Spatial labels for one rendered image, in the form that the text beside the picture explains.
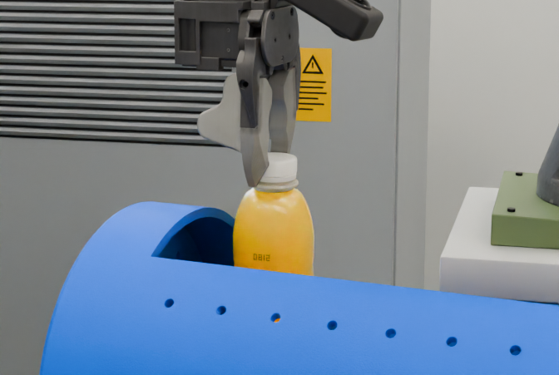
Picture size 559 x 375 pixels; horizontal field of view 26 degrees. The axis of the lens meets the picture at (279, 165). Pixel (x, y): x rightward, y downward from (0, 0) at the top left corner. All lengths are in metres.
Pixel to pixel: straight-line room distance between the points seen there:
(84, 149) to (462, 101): 1.44
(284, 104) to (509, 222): 0.31
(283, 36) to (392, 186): 1.43
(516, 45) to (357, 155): 1.29
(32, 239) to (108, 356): 1.76
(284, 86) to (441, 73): 2.64
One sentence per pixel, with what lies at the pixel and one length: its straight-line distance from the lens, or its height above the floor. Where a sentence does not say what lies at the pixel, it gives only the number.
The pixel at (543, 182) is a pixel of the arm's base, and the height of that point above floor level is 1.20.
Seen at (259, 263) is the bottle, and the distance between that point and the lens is 1.00.
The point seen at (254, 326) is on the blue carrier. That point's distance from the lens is 0.86.
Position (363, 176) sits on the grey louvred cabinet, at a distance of 2.41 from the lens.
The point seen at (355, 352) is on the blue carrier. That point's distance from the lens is 0.83.
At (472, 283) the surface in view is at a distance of 1.18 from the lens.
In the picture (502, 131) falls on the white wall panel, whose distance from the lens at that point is 3.65.
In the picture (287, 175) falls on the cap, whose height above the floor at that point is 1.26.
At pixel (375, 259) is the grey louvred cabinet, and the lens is 2.44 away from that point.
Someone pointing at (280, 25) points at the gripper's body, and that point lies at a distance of 0.99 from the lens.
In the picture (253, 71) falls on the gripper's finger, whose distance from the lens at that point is 0.95.
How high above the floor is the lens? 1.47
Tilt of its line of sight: 12 degrees down
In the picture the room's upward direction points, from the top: straight up
